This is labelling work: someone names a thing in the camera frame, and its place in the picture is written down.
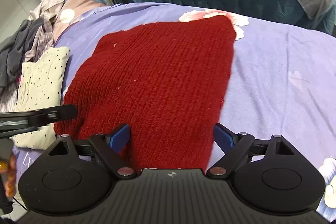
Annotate red knit cardigan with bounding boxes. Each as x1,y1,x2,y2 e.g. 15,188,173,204
54,15,236,170

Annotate pink striped clothes pile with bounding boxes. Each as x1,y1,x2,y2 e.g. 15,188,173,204
1,0,106,113

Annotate person's left hand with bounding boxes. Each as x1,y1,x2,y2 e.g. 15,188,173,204
0,153,17,198

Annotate cream polka dot garment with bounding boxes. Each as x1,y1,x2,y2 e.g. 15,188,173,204
11,47,70,149

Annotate dark grey garment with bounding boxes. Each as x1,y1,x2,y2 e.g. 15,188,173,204
1,18,43,92

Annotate purple floral bed sheet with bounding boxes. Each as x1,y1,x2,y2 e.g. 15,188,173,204
19,15,335,223

